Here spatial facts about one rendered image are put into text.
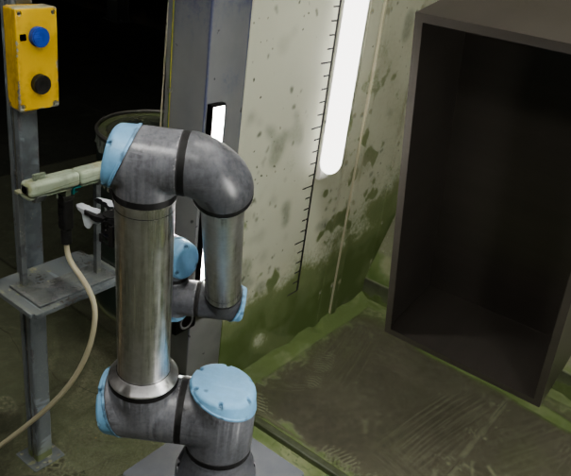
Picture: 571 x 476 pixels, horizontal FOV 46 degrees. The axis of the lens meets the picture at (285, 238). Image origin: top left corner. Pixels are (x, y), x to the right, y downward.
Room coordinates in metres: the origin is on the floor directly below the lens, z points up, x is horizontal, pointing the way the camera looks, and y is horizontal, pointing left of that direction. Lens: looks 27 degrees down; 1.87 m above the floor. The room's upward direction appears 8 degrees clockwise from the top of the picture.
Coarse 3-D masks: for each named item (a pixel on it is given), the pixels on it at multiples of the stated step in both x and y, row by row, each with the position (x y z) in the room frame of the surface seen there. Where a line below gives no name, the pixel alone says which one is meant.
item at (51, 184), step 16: (32, 176) 1.58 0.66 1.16; (48, 176) 1.62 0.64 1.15; (64, 176) 1.64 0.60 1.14; (80, 176) 1.68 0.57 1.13; (96, 176) 1.72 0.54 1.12; (32, 192) 1.56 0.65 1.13; (48, 192) 1.59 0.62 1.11; (64, 192) 1.65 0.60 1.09; (64, 208) 1.64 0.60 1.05; (64, 224) 1.64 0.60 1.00; (64, 240) 1.65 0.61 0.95
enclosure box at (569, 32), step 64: (448, 0) 2.07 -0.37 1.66; (512, 0) 2.07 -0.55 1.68; (448, 64) 2.21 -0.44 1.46; (512, 64) 2.19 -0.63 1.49; (448, 128) 2.31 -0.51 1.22; (512, 128) 2.20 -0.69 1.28; (448, 192) 2.36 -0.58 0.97; (512, 192) 2.21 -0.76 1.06; (448, 256) 2.38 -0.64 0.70; (512, 256) 2.23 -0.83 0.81; (448, 320) 2.23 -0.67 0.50; (512, 320) 2.24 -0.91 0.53; (512, 384) 1.92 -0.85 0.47
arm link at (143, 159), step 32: (128, 128) 1.10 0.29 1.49; (160, 128) 1.12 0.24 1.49; (128, 160) 1.06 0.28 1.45; (160, 160) 1.07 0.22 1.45; (128, 192) 1.07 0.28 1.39; (160, 192) 1.08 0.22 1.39; (128, 224) 1.08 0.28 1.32; (160, 224) 1.09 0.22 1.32; (128, 256) 1.08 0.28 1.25; (160, 256) 1.10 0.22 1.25; (128, 288) 1.09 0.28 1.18; (160, 288) 1.11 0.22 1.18; (128, 320) 1.10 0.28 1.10; (160, 320) 1.12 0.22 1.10; (128, 352) 1.11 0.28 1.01; (160, 352) 1.13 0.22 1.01; (128, 384) 1.11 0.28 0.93; (160, 384) 1.13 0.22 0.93; (96, 416) 1.11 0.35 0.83; (128, 416) 1.10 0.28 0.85; (160, 416) 1.11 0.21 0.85
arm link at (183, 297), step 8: (184, 280) 1.41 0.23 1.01; (192, 280) 1.44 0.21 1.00; (176, 288) 1.40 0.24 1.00; (184, 288) 1.41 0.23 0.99; (192, 288) 1.41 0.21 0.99; (176, 296) 1.39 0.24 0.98; (184, 296) 1.40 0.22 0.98; (192, 296) 1.40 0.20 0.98; (176, 304) 1.39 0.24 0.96; (184, 304) 1.39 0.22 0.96; (192, 304) 1.39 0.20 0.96; (176, 312) 1.39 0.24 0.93; (184, 312) 1.39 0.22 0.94; (192, 312) 1.39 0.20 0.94; (176, 320) 1.40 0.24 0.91
